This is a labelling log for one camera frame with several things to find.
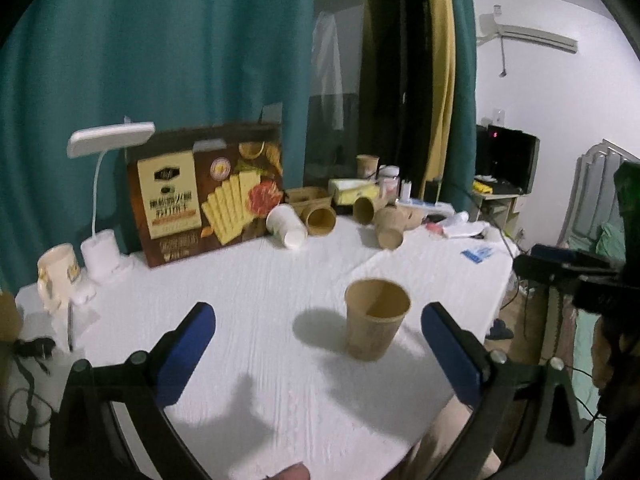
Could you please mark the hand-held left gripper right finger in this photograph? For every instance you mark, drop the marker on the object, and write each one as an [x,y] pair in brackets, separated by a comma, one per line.
[451,355]

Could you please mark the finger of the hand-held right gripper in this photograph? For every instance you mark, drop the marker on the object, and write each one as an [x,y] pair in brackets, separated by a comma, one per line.
[575,255]
[542,270]

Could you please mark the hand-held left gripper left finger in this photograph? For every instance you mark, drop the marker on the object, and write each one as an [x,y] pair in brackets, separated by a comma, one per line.
[184,352]

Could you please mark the brown paper cup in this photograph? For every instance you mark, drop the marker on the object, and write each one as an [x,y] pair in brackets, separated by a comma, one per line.
[364,209]
[367,165]
[390,229]
[376,322]
[319,217]
[412,216]

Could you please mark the white paper cup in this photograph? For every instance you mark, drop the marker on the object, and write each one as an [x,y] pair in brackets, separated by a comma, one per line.
[286,227]

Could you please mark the brown cardboard cup holder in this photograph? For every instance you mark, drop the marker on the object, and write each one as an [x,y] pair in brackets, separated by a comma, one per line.
[304,194]

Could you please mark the person's right hand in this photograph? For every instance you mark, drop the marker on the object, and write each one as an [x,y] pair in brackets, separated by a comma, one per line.
[604,355]

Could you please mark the person's left hand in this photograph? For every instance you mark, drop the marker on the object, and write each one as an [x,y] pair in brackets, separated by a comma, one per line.
[290,473]

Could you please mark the dark slipper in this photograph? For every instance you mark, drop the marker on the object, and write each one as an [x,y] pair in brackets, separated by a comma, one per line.
[500,331]

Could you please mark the blue packet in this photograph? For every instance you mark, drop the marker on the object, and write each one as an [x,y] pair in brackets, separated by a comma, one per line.
[477,255]

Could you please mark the grey bed headboard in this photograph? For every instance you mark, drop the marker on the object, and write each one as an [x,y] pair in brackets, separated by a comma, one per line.
[592,190]

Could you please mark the small white side table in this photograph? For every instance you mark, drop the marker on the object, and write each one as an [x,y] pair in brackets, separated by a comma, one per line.
[497,205]

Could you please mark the white tube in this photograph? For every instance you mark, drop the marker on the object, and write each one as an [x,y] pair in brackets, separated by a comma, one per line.
[462,227]

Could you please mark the yellow packet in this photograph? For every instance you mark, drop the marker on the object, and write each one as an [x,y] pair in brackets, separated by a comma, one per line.
[482,187]

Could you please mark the grey pen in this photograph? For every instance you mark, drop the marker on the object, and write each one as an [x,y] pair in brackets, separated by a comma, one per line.
[70,327]

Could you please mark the black monitor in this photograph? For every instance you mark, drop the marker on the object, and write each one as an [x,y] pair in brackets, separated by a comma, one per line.
[507,157]

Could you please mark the white desk lamp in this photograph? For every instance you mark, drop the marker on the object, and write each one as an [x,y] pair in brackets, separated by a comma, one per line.
[102,255]

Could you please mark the cream ceramic mug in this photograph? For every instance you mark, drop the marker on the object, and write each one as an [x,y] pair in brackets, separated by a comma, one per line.
[56,275]

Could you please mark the small white bottle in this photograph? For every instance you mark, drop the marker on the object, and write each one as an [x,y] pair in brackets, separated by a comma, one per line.
[406,189]

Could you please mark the brown cracker box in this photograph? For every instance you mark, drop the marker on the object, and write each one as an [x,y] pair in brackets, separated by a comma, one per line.
[210,195]

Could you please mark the white plastic jar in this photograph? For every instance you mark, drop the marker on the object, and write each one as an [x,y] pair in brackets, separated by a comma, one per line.
[389,180]

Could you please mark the yellow tissue box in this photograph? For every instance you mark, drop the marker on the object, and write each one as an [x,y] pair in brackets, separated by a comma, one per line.
[352,191]

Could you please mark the teal curtain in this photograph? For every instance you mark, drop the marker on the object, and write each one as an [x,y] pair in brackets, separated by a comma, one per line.
[150,60]
[461,85]

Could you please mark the yellow curtain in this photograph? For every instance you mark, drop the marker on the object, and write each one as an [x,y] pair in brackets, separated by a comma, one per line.
[442,75]

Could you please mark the white air conditioner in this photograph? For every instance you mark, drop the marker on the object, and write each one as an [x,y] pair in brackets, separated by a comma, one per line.
[530,32]

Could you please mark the white hanging cloth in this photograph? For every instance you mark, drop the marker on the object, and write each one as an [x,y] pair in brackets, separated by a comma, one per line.
[327,65]

